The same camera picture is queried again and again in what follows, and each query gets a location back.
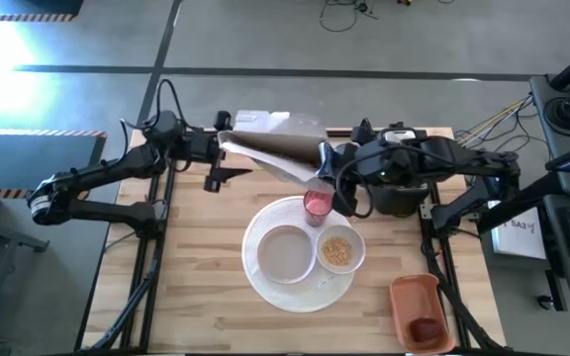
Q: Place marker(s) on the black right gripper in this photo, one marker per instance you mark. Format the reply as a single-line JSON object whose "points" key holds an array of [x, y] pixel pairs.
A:
{"points": [[359, 163]]}

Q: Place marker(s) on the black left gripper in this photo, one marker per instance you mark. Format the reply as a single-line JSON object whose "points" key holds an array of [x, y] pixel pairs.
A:
{"points": [[201, 148]]}

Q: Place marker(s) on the blue cereal box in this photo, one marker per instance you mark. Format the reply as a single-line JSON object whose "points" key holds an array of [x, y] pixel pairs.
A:
{"points": [[275, 146]]}

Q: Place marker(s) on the pink glass tumbler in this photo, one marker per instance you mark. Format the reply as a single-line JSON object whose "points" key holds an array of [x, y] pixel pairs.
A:
{"points": [[318, 207]]}

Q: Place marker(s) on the white ceramic bowl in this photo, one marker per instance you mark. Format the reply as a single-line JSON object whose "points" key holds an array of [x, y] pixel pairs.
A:
{"points": [[324, 252]]}

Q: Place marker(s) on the white round woven placemat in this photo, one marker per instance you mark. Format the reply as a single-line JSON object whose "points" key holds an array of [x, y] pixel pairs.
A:
{"points": [[290, 296]]}

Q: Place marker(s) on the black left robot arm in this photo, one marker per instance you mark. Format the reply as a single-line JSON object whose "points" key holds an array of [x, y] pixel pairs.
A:
{"points": [[107, 170]]}

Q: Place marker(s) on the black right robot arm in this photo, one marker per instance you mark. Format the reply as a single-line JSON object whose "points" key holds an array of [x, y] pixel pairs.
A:
{"points": [[463, 158]]}

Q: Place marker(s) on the black toaster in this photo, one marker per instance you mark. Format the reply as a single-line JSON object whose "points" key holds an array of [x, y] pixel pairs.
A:
{"points": [[404, 200]]}

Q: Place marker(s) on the golden cereal flakes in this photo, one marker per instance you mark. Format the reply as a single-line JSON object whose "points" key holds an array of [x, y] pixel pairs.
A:
{"points": [[338, 251]]}

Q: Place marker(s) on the beige round plate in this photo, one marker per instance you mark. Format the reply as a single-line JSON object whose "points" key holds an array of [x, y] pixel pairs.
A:
{"points": [[285, 254]]}

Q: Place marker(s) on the orange plastic tray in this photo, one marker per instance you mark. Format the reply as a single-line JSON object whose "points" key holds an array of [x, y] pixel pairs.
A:
{"points": [[416, 301]]}

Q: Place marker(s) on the black diagonal stand bar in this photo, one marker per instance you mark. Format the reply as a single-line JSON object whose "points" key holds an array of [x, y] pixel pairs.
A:
{"points": [[522, 205]]}

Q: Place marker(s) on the dark grey computer desk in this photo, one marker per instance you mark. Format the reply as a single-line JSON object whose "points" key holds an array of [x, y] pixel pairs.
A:
{"points": [[542, 99]]}

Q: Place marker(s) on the yellow black hazard tape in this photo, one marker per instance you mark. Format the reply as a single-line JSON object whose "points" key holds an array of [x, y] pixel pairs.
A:
{"points": [[37, 133], [18, 17]]}

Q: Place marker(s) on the dark side platform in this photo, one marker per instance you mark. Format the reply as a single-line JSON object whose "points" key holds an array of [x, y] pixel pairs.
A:
{"points": [[28, 163]]}

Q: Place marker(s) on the small black floor object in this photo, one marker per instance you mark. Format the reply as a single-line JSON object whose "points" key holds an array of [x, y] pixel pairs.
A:
{"points": [[544, 302]]}

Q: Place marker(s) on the black metal rig frame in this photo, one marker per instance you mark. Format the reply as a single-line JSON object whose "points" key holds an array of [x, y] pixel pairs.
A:
{"points": [[159, 247]]}

